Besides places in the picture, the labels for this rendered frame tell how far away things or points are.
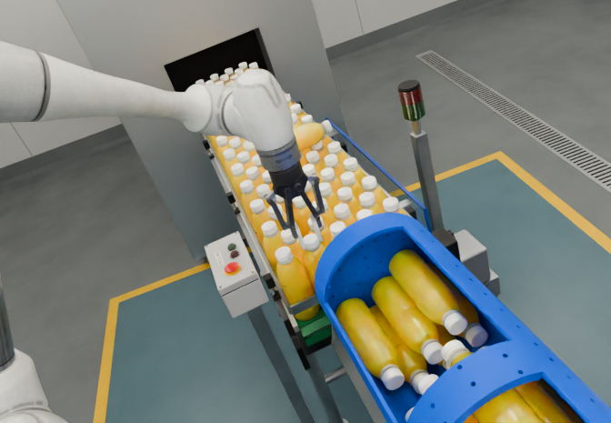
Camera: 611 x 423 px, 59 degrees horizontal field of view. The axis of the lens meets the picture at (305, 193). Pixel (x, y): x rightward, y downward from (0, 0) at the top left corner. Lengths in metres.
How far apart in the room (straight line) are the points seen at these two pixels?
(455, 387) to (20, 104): 0.71
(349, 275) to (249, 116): 0.40
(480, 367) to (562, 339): 1.63
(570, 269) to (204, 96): 1.99
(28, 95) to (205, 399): 2.00
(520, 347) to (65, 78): 0.76
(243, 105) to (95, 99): 0.33
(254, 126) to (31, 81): 0.45
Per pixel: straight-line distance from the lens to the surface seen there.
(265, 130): 1.09
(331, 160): 1.59
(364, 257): 1.17
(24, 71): 0.81
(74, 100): 0.85
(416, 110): 1.57
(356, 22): 5.53
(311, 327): 1.40
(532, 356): 0.86
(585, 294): 2.62
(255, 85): 1.07
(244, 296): 1.33
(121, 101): 0.90
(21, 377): 1.08
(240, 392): 2.56
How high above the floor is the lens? 1.90
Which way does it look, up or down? 32 degrees down
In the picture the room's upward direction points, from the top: 19 degrees counter-clockwise
